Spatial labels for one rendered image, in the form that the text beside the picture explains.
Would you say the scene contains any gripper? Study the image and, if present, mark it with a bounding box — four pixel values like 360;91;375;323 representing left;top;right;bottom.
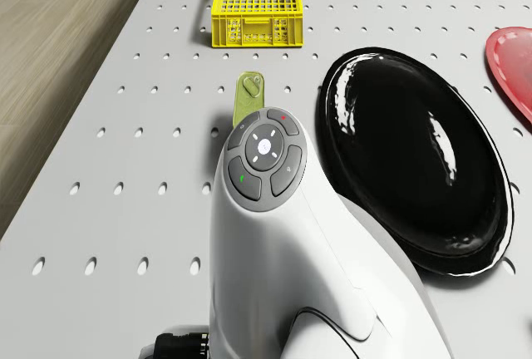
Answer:
139;324;212;359

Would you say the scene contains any black plate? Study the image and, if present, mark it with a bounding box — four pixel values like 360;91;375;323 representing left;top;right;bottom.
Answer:
318;46;515;277

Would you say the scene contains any yellow basket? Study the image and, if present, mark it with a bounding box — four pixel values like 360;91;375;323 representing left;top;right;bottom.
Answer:
210;0;308;49

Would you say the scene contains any red plate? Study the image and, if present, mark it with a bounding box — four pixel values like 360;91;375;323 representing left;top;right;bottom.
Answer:
485;25;532;125

